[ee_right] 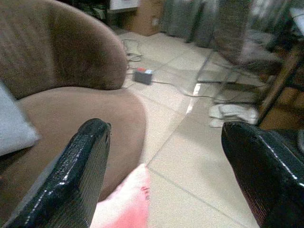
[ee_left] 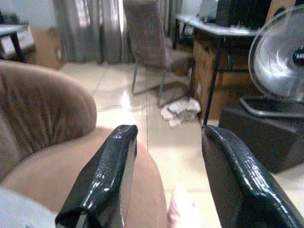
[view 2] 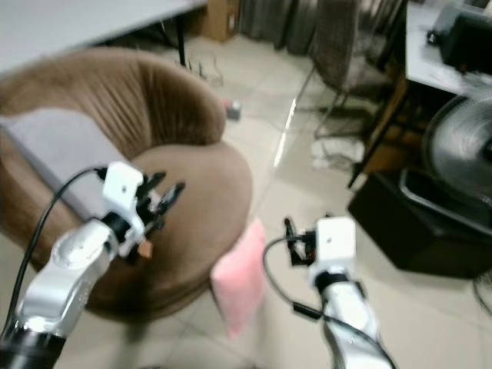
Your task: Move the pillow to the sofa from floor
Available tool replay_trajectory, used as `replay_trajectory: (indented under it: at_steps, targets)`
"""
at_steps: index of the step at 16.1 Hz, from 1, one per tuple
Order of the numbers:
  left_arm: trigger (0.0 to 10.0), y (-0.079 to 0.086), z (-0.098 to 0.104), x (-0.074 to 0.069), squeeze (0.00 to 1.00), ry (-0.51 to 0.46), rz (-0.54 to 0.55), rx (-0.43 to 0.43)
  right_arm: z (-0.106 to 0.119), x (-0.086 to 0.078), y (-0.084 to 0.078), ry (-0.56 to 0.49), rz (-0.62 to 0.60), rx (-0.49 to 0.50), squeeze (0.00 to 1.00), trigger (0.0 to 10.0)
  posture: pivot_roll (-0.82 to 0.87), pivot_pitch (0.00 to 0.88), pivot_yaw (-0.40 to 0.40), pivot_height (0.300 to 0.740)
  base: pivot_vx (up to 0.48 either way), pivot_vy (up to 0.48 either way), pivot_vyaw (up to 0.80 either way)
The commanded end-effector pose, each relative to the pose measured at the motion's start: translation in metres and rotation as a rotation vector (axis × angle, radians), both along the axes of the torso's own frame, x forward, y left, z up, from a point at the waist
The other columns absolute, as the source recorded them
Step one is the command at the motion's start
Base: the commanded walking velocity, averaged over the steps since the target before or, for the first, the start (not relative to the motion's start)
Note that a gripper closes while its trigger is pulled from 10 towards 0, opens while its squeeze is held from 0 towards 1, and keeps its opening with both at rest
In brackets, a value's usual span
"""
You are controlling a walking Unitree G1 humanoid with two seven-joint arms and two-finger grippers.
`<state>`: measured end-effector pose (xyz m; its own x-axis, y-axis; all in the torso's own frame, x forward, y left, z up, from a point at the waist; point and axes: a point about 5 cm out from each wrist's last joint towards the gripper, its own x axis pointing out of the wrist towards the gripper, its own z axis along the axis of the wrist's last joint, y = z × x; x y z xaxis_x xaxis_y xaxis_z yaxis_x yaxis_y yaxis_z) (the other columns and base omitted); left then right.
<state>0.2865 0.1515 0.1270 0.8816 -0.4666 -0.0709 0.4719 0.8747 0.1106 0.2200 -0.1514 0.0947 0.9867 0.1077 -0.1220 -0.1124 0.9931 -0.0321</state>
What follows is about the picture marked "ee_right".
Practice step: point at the dark metal frame table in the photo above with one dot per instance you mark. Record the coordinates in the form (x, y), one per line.
(278, 78)

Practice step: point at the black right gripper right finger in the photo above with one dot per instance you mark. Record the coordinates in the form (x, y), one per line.
(266, 171)

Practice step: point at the black box with red label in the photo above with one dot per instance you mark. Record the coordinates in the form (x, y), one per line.
(143, 76)

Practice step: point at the grey cushion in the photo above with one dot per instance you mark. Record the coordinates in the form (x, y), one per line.
(14, 128)

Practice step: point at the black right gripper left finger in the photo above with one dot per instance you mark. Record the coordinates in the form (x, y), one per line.
(71, 175)

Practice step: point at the brown cardboard box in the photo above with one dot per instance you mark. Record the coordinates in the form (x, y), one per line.
(148, 16)

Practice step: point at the white folded cloth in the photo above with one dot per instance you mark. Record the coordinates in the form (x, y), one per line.
(234, 114)

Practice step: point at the pink pillow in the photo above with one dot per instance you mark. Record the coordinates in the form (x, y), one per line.
(126, 202)

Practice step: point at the brown round sofa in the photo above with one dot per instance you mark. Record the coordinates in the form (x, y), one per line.
(71, 78)

